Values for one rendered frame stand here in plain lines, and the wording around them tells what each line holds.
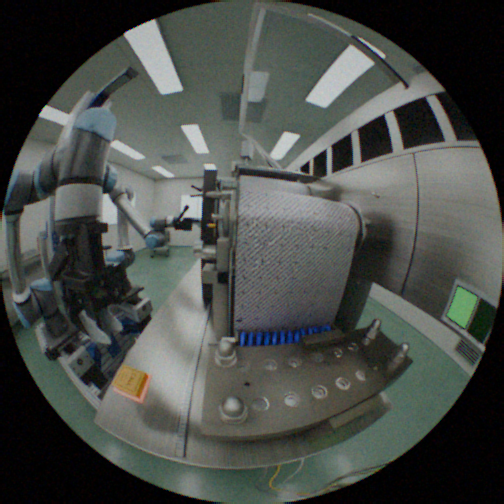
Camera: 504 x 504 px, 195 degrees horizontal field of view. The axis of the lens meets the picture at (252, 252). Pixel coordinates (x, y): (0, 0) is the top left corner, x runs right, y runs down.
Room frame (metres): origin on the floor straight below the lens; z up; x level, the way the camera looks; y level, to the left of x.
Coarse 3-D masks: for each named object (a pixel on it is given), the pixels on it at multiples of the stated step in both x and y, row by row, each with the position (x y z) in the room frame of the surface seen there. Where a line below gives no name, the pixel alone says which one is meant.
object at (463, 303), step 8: (456, 296) 0.05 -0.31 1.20; (464, 296) 0.04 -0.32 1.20; (472, 296) 0.02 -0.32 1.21; (456, 304) 0.05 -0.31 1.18; (464, 304) 0.03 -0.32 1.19; (472, 304) 0.01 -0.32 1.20; (448, 312) 0.06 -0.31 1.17; (456, 312) 0.04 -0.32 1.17; (464, 312) 0.02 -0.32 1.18; (456, 320) 0.03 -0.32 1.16; (464, 320) 0.01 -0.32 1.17
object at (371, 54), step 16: (256, 16) 0.17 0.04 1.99; (304, 16) 0.11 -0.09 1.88; (256, 32) 0.27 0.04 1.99; (336, 32) 0.13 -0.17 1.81; (368, 48) 0.11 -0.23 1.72; (384, 64) 0.13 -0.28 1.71; (400, 80) 0.12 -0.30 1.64; (240, 112) 0.90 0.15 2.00; (240, 128) 1.10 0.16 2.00; (256, 144) 1.17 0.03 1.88; (272, 160) 1.18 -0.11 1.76
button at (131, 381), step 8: (128, 368) 0.13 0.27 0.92; (120, 376) 0.09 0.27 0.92; (128, 376) 0.11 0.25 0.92; (136, 376) 0.12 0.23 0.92; (144, 376) 0.13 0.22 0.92; (120, 384) 0.08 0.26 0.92; (128, 384) 0.09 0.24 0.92; (136, 384) 0.10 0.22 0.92; (144, 384) 0.11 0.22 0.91; (128, 392) 0.07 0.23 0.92; (136, 392) 0.08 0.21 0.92
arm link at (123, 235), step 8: (128, 192) 0.70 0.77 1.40; (120, 216) 0.68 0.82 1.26; (120, 224) 0.68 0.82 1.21; (128, 224) 0.73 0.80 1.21; (120, 232) 0.68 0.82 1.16; (128, 232) 0.73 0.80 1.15; (120, 240) 0.68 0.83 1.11; (128, 240) 0.72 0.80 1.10; (120, 248) 0.67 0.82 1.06; (128, 248) 0.71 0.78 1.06; (128, 256) 0.69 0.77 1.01
